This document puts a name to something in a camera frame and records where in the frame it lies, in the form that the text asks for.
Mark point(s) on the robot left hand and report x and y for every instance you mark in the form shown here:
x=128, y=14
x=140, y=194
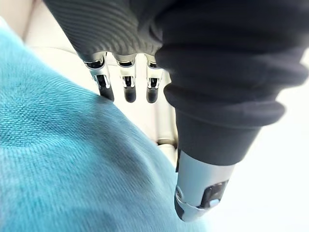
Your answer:
x=205, y=79

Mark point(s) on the teal fabric cushion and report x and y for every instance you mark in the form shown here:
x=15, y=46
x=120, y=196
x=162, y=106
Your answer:
x=79, y=154

